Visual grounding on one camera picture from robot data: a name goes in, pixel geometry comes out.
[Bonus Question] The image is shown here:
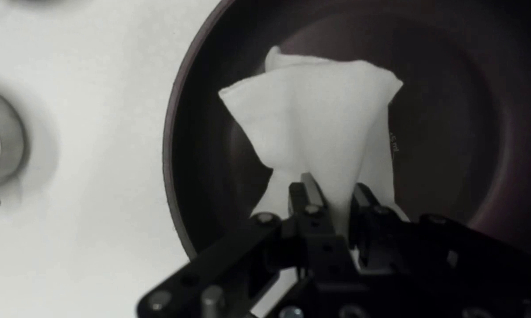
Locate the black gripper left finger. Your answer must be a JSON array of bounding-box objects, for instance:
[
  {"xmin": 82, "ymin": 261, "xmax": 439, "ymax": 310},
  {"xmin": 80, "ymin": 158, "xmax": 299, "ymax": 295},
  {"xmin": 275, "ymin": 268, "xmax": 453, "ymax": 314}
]
[{"xmin": 287, "ymin": 171, "xmax": 328, "ymax": 233}]

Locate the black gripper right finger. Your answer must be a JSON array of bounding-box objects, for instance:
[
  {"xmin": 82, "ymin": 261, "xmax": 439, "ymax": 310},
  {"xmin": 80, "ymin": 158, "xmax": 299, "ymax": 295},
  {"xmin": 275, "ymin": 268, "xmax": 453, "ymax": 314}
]
[{"xmin": 347, "ymin": 181, "xmax": 393, "ymax": 238}]

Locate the white cloth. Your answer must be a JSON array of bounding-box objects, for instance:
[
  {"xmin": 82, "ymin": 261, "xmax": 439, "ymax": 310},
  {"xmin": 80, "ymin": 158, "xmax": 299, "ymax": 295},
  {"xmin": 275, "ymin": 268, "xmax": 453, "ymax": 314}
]
[{"xmin": 218, "ymin": 44, "xmax": 411, "ymax": 238}]

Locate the black frying pan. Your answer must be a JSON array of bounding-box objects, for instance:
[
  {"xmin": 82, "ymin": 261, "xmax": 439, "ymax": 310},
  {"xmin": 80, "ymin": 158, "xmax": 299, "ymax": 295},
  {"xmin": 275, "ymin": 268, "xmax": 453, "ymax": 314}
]
[{"xmin": 161, "ymin": 0, "xmax": 531, "ymax": 261}]

